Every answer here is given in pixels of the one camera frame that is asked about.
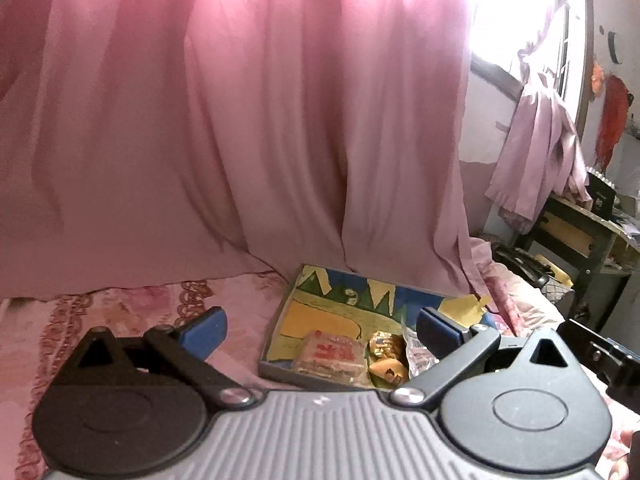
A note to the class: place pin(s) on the window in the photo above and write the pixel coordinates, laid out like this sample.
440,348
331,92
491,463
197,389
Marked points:
520,10

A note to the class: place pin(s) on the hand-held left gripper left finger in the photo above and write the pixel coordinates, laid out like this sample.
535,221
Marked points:
205,332

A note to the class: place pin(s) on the yellow bag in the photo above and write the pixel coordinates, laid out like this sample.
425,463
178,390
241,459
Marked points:
555,272

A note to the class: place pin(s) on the wooden desk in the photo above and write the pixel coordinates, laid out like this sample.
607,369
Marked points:
565,230

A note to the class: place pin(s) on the pink floral bedsheet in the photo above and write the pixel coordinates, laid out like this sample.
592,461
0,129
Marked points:
100,305

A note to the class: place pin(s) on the rice cracker packet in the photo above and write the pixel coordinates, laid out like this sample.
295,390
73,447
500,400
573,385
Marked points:
330,357

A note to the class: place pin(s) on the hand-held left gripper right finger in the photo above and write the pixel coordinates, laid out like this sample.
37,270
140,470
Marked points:
437,332

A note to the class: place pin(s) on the tied pink curtain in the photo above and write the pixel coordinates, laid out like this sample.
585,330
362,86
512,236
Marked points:
540,160

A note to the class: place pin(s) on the black box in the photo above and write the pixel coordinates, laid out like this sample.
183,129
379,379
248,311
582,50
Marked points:
600,195

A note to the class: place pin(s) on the red hanging ornament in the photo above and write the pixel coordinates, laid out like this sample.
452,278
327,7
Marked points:
612,115

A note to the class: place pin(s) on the gold foil snack packet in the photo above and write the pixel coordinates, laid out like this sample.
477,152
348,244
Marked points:
385,372

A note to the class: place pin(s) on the cartoon print cardboard box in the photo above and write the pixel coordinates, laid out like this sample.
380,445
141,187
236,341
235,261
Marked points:
330,310

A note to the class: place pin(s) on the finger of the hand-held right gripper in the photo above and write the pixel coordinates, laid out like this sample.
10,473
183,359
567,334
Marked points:
585,340

